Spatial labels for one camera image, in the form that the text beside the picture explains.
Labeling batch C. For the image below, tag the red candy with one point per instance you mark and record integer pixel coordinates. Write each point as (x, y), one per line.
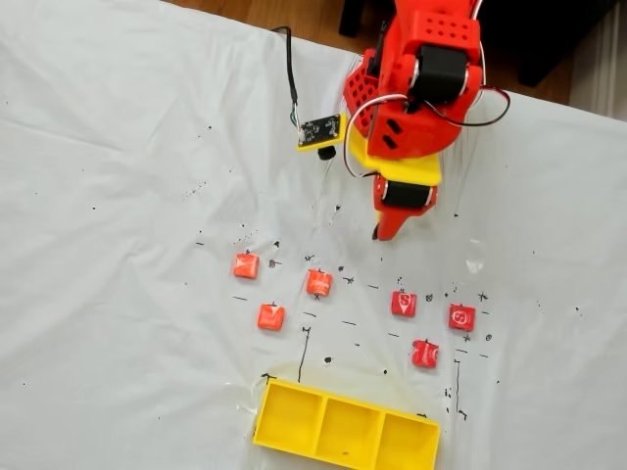
(424, 354)
(403, 303)

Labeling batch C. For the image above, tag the camera board on yellow mount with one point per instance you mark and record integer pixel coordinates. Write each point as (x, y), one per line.
(318, 129)

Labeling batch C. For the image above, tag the white plastic table cover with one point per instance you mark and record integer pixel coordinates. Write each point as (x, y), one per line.
(98, 196)

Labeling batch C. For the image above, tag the red candy circled S print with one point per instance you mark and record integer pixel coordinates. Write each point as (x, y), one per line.
(461, 317)

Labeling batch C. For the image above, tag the black table clamp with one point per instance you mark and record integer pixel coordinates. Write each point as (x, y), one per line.
(374, 61)

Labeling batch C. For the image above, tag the orange candy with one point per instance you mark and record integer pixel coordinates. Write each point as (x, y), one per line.
(319, 283)
(246, 266)
(271, 317)

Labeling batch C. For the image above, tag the yellow three-compartment box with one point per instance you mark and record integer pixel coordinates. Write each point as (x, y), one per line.
(294, 421)

